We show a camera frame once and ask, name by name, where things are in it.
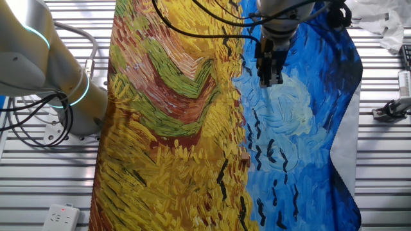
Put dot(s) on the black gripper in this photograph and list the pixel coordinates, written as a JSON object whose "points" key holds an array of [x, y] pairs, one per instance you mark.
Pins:
{"points": [[273, 56]]}

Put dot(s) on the small wooden cube block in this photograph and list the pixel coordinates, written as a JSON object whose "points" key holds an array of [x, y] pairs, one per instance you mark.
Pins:
{"points": [[245, 156]]}

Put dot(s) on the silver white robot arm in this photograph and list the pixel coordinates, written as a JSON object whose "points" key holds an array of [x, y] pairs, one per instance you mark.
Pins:
{"points": [[32, 64]]}

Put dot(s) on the Van Gogh wheatfield print cloth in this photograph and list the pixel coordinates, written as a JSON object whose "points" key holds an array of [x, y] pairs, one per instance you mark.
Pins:
{"points": [[180, 128]]}

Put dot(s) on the black metal clamp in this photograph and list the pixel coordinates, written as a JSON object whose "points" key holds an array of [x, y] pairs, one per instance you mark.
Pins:
{"points": [[398, 107]]}

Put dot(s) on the white ribbed box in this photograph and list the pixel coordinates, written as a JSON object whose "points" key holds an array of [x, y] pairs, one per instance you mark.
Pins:
{"points": [[405, 84]]}

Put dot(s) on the black keyboard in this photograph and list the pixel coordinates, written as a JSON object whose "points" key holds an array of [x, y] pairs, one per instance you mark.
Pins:
{"points": [[406, 57]]}

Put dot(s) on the white power strip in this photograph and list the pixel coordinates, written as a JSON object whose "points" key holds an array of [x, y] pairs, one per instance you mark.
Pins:
{"points": [[61, 219]]}

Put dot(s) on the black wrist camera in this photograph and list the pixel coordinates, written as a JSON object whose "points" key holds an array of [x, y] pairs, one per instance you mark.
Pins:
{"points": [[338, 16]]}

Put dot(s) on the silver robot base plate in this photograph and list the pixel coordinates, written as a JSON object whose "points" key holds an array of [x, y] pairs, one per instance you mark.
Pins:
{"points": [[54, 133]]}

